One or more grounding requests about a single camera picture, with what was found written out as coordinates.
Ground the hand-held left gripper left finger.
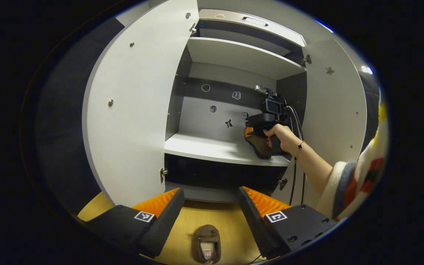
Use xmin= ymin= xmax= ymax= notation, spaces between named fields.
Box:
xmin=83 ymin=188 xmax=185 ymax=259

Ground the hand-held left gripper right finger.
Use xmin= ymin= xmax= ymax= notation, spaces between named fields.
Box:
xmin=238 ymin=186 xmax=339 ymax=260

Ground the brown fuzzy shoe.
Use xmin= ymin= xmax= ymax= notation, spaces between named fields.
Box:
xmin=247 ymin=134 xmax=274 ymax=159
xmin=191 ymin=225 xmax=222 ymax=264

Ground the white shoe cabinet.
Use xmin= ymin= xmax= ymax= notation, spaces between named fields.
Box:
xmin=82 ymin=0 xmax=368 ymax=207

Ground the white shoe cabinet door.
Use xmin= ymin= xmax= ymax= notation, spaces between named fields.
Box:
xmin=271 ymin=39 xmax=368 ymax=206
xmin=82 ymin=0 xmax=199 ymax=207

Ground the white cabinet shelf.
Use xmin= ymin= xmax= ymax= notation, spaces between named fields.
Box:
xmin=164 ymin=132 xmax=292 ymax=167
xmin=186 ymin=37 xmax=306 ymax=81

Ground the black backdrop cloth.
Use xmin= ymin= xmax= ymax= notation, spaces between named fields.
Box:
xmin=35 ymin=17 xmax=124 ymax=214
xmin=359 ymin=70 xmax=380 ymax=148

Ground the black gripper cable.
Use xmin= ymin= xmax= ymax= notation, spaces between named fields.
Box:
xmin=287 ymin=106 xmax=300 ymax=206
xmin=300 ymin=125 xmax=307 ymax=205

